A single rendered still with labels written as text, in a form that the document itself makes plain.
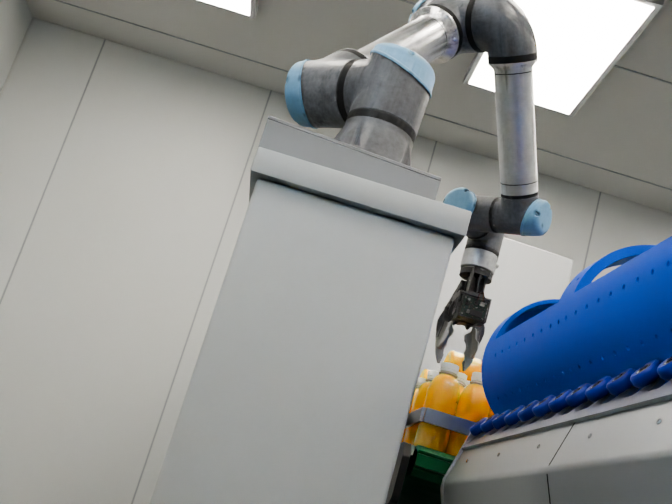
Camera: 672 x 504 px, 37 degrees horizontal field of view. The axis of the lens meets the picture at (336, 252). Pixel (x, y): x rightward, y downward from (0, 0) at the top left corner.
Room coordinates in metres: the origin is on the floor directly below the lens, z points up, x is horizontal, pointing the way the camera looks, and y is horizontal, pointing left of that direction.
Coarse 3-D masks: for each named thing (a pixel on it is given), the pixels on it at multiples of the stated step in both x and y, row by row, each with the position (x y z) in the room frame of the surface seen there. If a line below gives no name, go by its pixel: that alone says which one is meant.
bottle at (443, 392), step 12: (444, 372) 2.05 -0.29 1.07; (432, 384) 2.06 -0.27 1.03; (444, 384) 2.04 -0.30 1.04; (456, 384) 2.05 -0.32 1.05; (432, 396) 2.05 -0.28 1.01; (444, 396) 2.04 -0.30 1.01; (456, 396) 2.05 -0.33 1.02; (432, 408) 2.04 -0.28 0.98; (444, 408) 2.04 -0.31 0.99; (420, 432) 2.05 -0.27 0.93; (432, 432) 2.04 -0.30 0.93; (444, 432) 2.04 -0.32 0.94; (420, 444) 2.05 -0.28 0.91; (432, 444) 2.04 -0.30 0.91; (444, 444) 2.05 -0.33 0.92
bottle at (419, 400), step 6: (432, 378) 2.18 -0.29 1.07; (426, 384) 2.17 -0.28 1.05; (420, 390) 2.17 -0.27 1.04; (426, 390) 2.16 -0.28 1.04; (420, 396) 2.17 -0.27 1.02; (414, 402) 2.18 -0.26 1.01; (420, 402) 2.17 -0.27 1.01; (414, 408) 2.18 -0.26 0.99; (414, 426) 2.16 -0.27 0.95; (408, 432) 2.18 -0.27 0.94; (414, 432) 2.16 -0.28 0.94; (408, 438) 2.17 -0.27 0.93; (414, 438) 2.16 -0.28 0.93
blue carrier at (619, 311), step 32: (608, 256) 1.45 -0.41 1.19; (640, 256) 1.21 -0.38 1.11; (576, 288) 1.44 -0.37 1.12; (608, 288) 1.29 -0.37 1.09; (640, 288) 1.19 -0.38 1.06; (512, 320) 1.85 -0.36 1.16; (544, 320) 1.55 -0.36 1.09; (576, 320) 1.41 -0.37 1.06; (608, 320) 1.29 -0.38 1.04; (640, 320) 1.20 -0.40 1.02; (512, 352) 1.71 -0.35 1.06; (544, 352) 1.55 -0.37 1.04; (576, 352) 1.42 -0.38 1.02; (608, 352) 1.32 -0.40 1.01; (640, 352) 1.24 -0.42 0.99; (512, 384) 1.74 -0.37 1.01; (544, 384) 1.59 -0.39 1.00; (576, 384) 1.48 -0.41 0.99
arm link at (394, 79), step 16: (384, 48) 1.44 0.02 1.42; (400, 48) 1.43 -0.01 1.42; (352, 64) 1.48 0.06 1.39; (368, 64) 1.46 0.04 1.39; (384, 64) 1.43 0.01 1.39; (400, 64) 1.42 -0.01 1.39; (416, 64) 1.43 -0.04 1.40; (352, 80) 1.46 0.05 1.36; (368, 80) 1.44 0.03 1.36; (384, 80) 1.43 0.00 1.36; (400, 80) 1.42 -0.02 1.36; (416, 80) 1.43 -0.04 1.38; (432, 80) 1.46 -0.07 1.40; (352, 96) 1.47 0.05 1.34; (368, 96) 1.44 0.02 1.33; (384, 96) 1.43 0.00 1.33; (400, 96) 1.43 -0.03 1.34; (416, 96) 1.44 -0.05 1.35; (400, 112) 1.43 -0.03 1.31; (416, 112) 1.45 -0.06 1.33; (416, 128) 1.46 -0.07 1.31
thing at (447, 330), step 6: (444, 324) 2.06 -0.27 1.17; (450, 324) 2.04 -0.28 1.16; (444, 330) 2.06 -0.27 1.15; (450, 330) 2.06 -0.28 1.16; (444, 336) 2.03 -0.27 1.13; (438, 342) 2.06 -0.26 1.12; (444, 342) 2.06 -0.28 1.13; (438, 348) 2.06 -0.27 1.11; (438, 354) 2.06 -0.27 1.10; (438, 360) 2.06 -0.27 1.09
